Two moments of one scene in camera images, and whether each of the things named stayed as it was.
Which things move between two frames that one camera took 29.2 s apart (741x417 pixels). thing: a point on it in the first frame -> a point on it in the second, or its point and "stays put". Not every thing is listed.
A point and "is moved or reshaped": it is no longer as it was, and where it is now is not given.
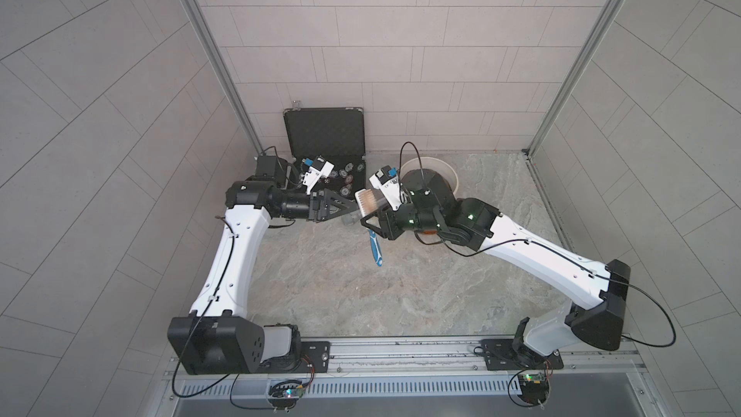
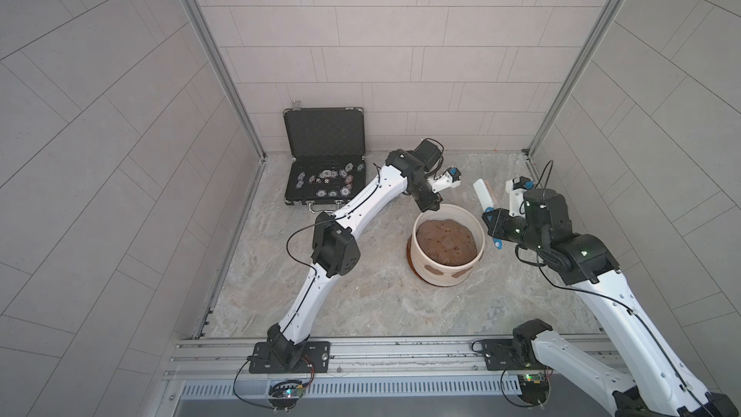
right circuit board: x=534 y=387 stays put
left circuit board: x=284 y=394 stays put
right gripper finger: x=381 y=230 -> x=497 y=223
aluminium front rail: x=446 y=359 stays put
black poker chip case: x=338 y=135 stays put
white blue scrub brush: x=368 y=201 -> x=486 y=202
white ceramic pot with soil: x=434 y=164 is moved or reshaped
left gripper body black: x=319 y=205 -> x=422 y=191
